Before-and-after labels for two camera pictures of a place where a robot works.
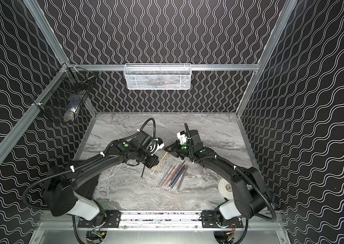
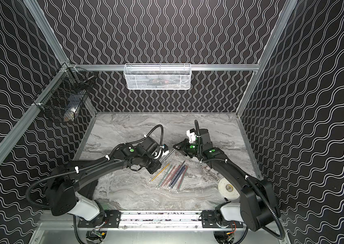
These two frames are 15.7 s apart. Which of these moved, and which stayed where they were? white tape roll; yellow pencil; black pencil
Moved: black pencil; yellow pencil
Stayed: white tape roll
